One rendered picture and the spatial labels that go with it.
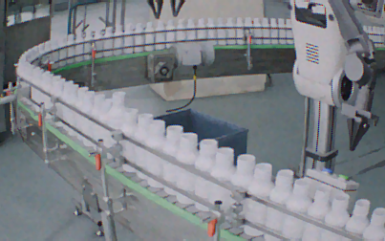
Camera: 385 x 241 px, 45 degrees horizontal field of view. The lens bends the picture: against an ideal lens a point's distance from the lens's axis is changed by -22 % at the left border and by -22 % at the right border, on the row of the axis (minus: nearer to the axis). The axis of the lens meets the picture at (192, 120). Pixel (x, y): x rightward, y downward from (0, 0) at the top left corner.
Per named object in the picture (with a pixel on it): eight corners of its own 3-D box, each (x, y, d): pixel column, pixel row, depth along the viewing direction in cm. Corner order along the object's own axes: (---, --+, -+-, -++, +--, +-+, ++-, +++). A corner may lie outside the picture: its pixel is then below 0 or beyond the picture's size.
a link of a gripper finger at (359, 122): (352, 152, 113) (362, 112, 112) (331, 144, 118) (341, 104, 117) (363, 154, 117) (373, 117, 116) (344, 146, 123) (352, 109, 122)
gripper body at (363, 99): (369, 120, 110) (374, 89, 109) (339, 109, 118) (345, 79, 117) (378, 124, 115) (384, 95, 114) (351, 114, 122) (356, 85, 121)
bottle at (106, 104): (112, 161, 159) (107, 104, 154) (97, 157, 162) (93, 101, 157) (124, 155, 164) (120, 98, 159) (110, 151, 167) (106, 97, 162)
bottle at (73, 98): (76, 129, 184) (74, 82, 179) (87, 133, 181) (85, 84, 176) (65, 134, 180) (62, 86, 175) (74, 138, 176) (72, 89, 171)
